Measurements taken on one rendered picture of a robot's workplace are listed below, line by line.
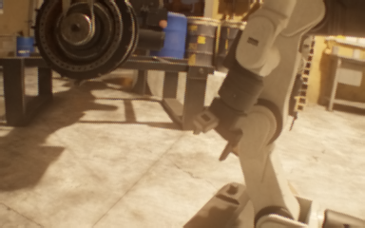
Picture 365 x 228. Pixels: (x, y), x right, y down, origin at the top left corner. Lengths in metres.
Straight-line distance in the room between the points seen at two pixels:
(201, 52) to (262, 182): 3.57
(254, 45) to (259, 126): 0.28
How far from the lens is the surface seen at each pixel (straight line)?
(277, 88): 0.73
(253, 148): 0.73
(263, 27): 0.51
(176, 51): 4.00
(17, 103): 2.44
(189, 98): 2.36
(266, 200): 0.84
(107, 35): 1.31
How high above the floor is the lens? 0.80
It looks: 15 degrees down
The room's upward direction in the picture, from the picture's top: 6 degrees clockwise
